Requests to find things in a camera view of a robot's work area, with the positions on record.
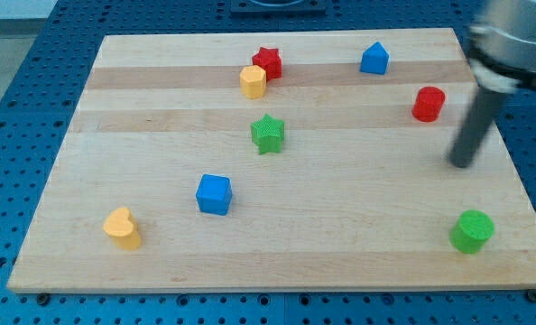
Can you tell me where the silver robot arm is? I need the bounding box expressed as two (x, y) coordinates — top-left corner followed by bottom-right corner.
(467, 0), (536, 94)

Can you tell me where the green star block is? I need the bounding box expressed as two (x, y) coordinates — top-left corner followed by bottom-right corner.
(251, 114), (285, 154)

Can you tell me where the red star block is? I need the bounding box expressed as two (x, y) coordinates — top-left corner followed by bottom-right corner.
(252, 47), (282, 81)

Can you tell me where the wooden board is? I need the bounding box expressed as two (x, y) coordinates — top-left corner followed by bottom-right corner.
(8, 28), (536, 294)

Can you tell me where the blue cube block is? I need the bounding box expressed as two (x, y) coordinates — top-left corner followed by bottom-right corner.
(196, 174), (233, 216)

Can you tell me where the yellow hexagon block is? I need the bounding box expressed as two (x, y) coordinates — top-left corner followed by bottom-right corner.
(239, 65), (267, 99)

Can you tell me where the blue pentagon house block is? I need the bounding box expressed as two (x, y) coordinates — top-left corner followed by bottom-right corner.
(359, 42), (390, 75)

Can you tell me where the yellow heart block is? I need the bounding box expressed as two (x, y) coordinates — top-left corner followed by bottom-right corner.
(103, 207), (142, 251)

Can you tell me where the red cylinder block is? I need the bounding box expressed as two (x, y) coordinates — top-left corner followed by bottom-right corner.
(411, 86), (446, 123)

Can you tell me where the green cylinder block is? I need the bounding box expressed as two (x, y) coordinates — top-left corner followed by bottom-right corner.
(448, 209), (495, 254)

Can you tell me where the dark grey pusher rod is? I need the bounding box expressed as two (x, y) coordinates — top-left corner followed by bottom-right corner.
(448, 87), (509, 168)

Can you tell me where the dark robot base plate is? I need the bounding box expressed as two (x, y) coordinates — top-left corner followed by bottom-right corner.
(229, 0), (327, 15)

